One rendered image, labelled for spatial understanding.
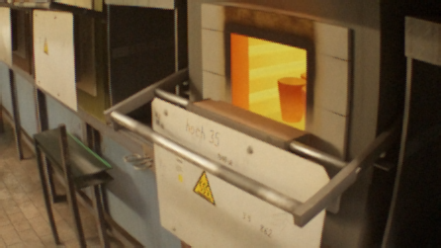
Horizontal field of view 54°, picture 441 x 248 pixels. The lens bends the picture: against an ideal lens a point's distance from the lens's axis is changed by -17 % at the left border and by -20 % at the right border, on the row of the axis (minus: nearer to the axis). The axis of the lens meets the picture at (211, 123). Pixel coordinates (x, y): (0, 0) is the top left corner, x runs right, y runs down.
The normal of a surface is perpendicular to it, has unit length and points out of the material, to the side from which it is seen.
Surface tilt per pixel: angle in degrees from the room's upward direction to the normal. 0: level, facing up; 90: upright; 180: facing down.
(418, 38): 90
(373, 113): 90
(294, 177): 90
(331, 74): 90
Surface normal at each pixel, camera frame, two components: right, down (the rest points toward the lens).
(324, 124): -0.79, 0.22
